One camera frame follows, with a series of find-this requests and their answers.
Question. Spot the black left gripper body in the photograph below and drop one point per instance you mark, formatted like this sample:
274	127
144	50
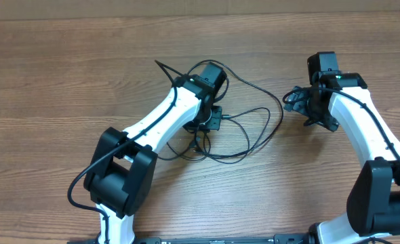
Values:
207	122

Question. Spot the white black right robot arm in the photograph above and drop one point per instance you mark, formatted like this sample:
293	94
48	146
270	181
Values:
336	99

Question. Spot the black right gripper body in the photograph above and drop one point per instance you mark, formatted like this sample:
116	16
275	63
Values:
306	106

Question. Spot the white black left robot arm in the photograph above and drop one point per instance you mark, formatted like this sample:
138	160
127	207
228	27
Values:
122	167

